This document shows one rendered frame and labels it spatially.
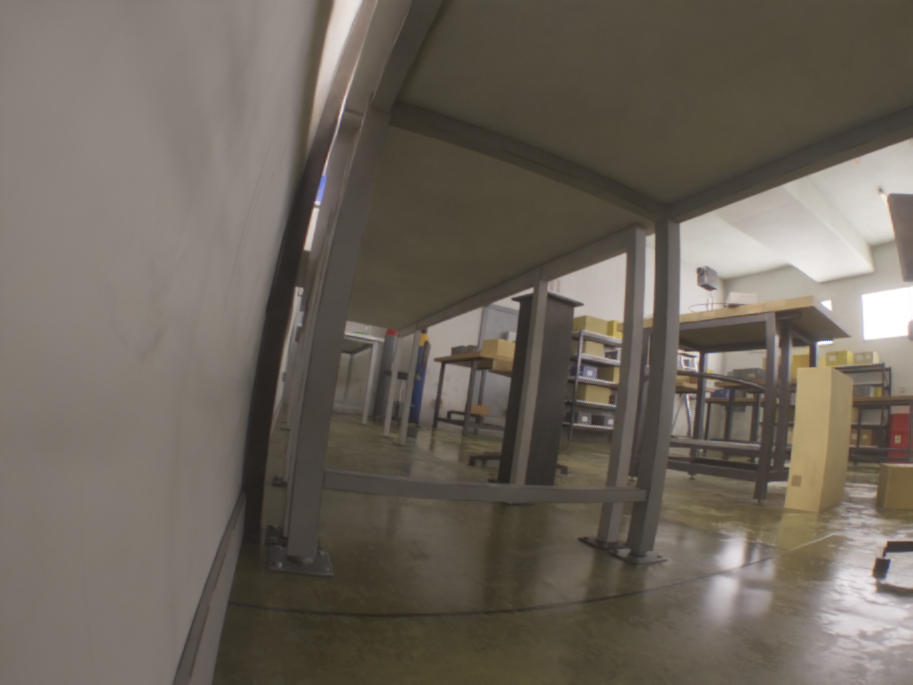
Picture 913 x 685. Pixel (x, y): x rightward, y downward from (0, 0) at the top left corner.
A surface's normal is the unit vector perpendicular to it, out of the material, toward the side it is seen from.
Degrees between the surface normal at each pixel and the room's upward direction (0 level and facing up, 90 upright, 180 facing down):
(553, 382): 90
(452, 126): 90
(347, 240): 90
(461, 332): 90
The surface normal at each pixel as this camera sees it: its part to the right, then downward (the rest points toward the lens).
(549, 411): 0.48, -0.06
